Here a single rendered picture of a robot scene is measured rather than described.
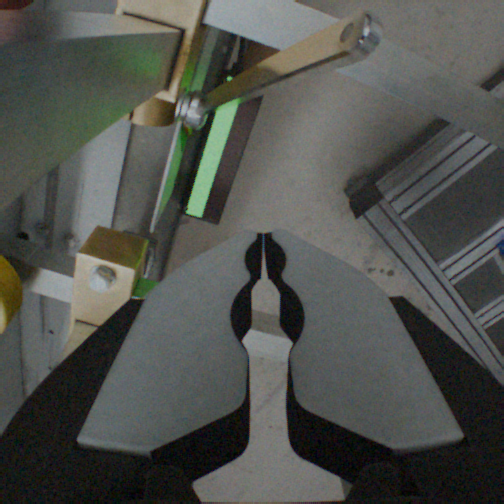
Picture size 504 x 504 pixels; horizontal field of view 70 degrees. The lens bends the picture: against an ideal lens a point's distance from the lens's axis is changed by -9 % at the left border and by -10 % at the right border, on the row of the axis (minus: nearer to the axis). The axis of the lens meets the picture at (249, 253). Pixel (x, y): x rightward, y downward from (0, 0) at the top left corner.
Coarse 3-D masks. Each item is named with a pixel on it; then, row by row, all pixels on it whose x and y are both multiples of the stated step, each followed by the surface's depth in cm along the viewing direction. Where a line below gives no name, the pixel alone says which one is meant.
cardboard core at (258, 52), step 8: (296, 0) 86; (248, 48) 93; (256, 48) 91; (264, 48) 91; (272, 48) 91; (248, 56) 93; (256, 56) 92; (264, 56) 92; (248, 64) 94; (256, 64) 93
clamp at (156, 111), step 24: (120, 0) 20; (144, 0) 20; (168, 0) 20; (192, 0) 20; (168, 24) 21; (192, 24) 21; (192, 48) 22; (192, 72) 26; (168, 96) 23; (144, 120) 24; (168, 120) 25
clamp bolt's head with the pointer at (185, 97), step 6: (186, 90) 25; (180, 96) 24; (186, 96) 25; (180, 102) 24; (186, 102) 25; (180, 108) 25; (186, 108) 25; (180, 114) 26; (180, 120) 26; (204, 120) 26; (186, 132) 35
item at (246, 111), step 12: (240, 108) 39; (252, 108) 39; (240, 120) 40; (252, 120) 40; (240, 132) 41; (228, 144) 41; (240, 144) 41; (228, 156) 42; (228, 168) 43; (216, 180) 44; (228, 180) 44; (216, 192) 44; (216, 204) 45; (204, 216) 46; (216, 216) 46
